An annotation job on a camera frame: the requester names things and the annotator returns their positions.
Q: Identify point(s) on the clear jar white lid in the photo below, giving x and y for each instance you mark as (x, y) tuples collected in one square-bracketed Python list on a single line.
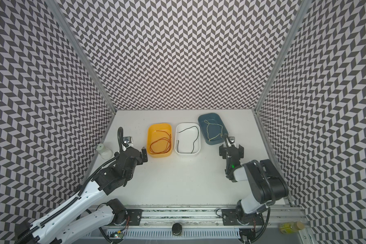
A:
[(104, 151)]

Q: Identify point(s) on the white plastic tray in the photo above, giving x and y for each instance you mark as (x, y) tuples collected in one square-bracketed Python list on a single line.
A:
[(187, 140)]

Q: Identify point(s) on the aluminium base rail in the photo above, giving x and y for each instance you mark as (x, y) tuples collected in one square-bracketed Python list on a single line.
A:
[(199, 222)]

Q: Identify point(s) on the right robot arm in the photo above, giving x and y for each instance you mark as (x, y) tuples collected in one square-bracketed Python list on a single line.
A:
[(265, 183)]

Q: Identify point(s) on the yellow bottle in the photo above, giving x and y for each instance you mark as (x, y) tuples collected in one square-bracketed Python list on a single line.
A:
[(291, 227)]

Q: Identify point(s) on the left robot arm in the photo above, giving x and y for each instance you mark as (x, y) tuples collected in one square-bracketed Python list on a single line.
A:
[(65, 225)]

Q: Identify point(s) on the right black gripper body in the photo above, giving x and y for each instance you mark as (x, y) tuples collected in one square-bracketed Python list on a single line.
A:
[(232, 151)]

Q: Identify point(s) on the black round knob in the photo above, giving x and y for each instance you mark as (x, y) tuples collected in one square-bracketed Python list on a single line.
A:
[(177, 229)]

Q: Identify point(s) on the yellow plastic tray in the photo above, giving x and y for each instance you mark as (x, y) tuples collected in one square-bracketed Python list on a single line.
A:
[(159, 140)]

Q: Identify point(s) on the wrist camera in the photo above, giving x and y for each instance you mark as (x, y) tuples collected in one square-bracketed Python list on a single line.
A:
[(231, 140), (127, 141)]

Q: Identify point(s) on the dark teal plastic tray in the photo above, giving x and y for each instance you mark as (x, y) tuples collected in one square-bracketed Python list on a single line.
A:
[(212, 128)]

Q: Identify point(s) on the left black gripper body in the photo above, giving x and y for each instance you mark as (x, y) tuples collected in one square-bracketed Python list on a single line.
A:
[(139, 160)]

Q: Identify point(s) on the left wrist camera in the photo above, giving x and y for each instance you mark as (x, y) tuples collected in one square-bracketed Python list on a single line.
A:
[(127, 141)]

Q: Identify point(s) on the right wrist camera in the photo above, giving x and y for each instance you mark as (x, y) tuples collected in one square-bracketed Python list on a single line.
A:
[(231, 140)]

